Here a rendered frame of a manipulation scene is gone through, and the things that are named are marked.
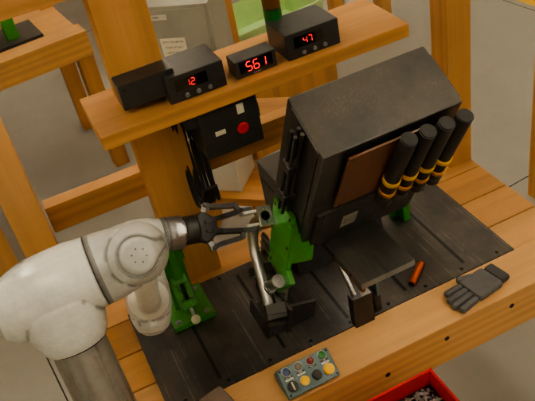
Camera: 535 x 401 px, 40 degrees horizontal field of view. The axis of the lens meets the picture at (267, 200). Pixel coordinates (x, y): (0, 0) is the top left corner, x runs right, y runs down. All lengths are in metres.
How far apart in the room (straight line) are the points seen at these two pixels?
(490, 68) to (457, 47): 2.64
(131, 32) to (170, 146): 0.35
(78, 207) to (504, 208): 1.33
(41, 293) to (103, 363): 0.18
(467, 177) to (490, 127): 1.88
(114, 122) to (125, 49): 0.19
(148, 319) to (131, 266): 0.61
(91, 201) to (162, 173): 0.23
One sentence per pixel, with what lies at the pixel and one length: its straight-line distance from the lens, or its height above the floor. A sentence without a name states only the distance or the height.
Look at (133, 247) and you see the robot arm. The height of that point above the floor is 1.68.
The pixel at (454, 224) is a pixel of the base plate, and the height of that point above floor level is 0.90.
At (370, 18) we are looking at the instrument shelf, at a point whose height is 1.54.
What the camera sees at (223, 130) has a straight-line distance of 2.00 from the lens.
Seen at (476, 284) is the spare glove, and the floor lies 0.92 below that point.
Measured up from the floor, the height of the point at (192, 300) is 1.00.
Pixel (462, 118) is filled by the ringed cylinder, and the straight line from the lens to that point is 1.68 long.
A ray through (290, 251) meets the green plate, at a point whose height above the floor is 1.17.
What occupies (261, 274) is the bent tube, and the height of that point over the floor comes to 1.04.
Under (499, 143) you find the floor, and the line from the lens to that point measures 4.35.
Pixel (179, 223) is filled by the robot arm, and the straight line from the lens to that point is 1.90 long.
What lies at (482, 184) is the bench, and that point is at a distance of 2.59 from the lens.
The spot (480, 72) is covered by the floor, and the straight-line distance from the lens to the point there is 5.04.
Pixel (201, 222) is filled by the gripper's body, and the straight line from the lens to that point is 1.95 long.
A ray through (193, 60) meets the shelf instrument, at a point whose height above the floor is 1.61.
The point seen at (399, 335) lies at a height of 0.90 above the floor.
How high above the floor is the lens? 2.45
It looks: 37 degrees down
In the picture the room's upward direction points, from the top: 12 degrees counter-clockwise
